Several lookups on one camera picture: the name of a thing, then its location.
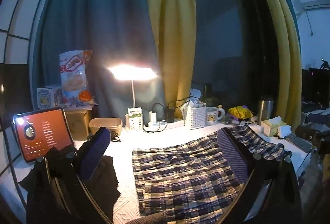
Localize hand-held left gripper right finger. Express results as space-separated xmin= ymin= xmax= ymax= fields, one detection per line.
xmin=217 ymin=127 xmax=297 ymax=224

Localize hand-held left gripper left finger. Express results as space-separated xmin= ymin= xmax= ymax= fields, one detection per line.
xmin=27 ymin=126 xmax=114 ymax=224

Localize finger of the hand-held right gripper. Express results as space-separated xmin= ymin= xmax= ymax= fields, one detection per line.
xmin=295 ymin=126 xmax=320 ymax=142

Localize plaid pants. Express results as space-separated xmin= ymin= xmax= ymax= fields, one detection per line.
xmin=131 ymin=125 xmax=293 ymax=217

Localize beige plastic container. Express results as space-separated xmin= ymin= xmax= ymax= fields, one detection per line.
xmin=88 ymin=118 xmax=123 ymax=137

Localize brown cardboard box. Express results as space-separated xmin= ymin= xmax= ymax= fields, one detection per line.
xmin=63 ymin=108 xmax=93 ymax=140

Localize tissue box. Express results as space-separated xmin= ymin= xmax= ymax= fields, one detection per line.
xmin=260 ymin=116 xmax=292 ymax=138

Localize white tube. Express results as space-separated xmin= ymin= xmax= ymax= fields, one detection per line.
xmin=240 ymin=121 xmax=263 ymax=134

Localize dark cloth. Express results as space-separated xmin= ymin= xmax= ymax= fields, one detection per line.
xmin=19 ymin=147 xmax=121 ymax=224

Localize white mug with bear print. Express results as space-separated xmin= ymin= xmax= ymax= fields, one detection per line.
xmin=206 ymin=107 xmax=225 ymax=125

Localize yellow snack bag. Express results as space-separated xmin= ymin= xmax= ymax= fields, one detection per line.
xmin=228 ymin=105 xmax=253 ymax=121

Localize stainless steel thermos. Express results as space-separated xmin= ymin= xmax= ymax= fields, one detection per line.
xmin=257 ymin=96 xmax=274 ymax=125

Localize dark monitor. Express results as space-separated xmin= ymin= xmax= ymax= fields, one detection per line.
xmin=302 ymin=68 xmax=330 ymax=106

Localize green and white milk carton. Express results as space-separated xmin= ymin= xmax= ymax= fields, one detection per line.
xmin=127 ymin=107 xmax=143 ymax=130

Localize tablet with orange screen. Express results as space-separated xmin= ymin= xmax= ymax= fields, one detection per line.
xmin=13 ymin=107 xmax=75 ymax=164

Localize white perforated basket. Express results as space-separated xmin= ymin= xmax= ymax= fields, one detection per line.
xmin=184 ymin=104 xmax=207 ymax=129

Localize white power strip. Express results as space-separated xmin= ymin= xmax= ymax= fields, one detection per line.
xmin=144 ymin=118 xmax=185 ymax=129

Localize white plastic bag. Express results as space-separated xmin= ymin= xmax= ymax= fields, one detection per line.
xmin=189 ymin=88 xmax=207 ymax=108

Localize small white printed box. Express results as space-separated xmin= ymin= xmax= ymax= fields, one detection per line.
xmin=36 ymin=85 xmax=64 ymax=110

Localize black charger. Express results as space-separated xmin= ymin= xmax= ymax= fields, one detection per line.
xmin=165 ymin=107 xmax=175 ymax=123

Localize shrimp chips snack bag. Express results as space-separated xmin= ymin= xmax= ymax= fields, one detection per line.
xmin=59 ymin=50 xmax=94 ymax=107

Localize white desk lamp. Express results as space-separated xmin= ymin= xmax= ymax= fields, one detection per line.
xmin=107 ymin=64 xmax=158 ymax=128

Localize yellow curtain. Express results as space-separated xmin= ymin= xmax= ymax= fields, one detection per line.
xmin=139 ymin=0 xmax=198 ymax=117
xmin=244 ymin=0 xmax=302 ymax=129

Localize dark glass window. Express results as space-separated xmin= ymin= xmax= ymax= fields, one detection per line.
xmin=191 ymin=0 xmax=279 ymax=121

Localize white air conditioner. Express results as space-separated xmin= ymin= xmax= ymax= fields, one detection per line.
xmin=294 ymin=0 xmax=330 ymax=17

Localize teal curtain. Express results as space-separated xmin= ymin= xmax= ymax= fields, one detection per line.
xmin=39 ymin=0 xmax=165 ymax=121

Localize black cable bundle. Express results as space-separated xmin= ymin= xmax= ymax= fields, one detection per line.
xmin=88 ymin=131 xmax=121 ymax=142

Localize black charging cable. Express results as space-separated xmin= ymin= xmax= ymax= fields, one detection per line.
xmin=167 ymin=96 xmax=192 ymax=108
xmin=143 ymin=101 xmax=165 ymax=133

